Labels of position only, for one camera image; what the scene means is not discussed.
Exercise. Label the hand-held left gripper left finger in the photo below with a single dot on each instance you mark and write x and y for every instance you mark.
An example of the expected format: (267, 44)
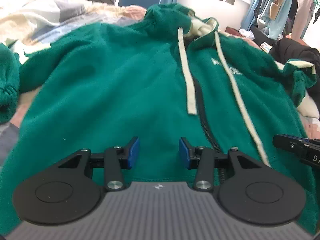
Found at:
(133, 152)

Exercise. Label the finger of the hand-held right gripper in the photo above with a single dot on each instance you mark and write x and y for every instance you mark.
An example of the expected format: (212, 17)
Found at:
(287, 145)

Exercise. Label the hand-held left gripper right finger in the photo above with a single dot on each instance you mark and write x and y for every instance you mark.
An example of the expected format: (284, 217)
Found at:
(184, 155)

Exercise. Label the green hoodie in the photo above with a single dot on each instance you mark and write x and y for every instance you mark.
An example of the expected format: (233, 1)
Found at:
(112, 80)

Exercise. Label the black puffer jacket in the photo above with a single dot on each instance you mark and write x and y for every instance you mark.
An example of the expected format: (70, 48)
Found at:
(295, 50)

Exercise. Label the light blue hanging garment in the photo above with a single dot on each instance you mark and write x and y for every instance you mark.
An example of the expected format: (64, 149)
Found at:
(282, 25)

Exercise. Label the red nightstand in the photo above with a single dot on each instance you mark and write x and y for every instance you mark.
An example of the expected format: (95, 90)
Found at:
(232, 31)

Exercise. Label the pink hanging garment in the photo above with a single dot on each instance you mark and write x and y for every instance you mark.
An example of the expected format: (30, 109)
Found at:
(303, 10)

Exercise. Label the teal hanging garment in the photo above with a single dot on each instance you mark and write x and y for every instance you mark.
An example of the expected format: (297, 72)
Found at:
(316, 7)

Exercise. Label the patchwork quilt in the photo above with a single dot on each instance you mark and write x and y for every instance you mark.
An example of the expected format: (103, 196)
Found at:
(37, 12)

